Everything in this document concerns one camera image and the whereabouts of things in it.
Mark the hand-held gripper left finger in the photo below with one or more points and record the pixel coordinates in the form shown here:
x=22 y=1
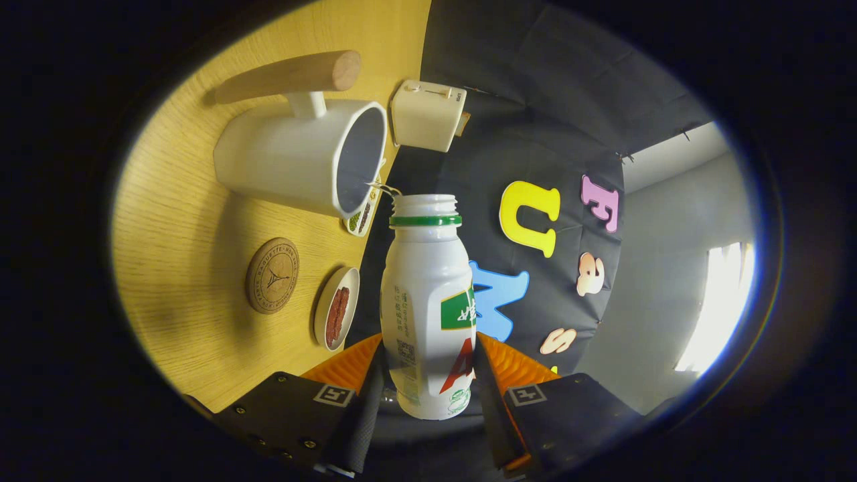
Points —
x=365 y=422

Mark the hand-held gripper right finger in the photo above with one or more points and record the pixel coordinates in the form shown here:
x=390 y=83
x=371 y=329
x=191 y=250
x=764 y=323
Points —
x=492 y=415

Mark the white juice bottle green label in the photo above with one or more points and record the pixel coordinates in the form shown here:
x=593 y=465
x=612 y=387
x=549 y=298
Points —
x=422 y=288

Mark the round cork coaster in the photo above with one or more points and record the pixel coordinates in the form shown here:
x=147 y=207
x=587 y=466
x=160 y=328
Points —
x=271 y=276

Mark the red-brown meat patty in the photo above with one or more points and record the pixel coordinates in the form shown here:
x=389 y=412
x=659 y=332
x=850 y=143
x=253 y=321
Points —
x=332 y=325
x=343 y=308

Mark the white round plate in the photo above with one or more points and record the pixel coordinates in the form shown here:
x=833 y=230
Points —
x=323 y=321

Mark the white divided bean dish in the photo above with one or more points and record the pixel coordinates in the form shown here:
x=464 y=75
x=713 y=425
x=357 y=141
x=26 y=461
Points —
x=358 y=219

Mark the wooden table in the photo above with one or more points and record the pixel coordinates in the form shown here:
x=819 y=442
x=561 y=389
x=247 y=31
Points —
x=181 y=234

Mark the toast slice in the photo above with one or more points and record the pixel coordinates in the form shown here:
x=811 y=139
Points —
x=462 y=124

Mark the cream toaster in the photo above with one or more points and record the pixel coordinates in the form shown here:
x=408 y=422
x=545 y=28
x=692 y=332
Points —
x=425 y=117

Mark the black backdrop cloth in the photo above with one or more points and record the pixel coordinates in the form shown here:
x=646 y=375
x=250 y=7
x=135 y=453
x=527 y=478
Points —
x=535 y=100

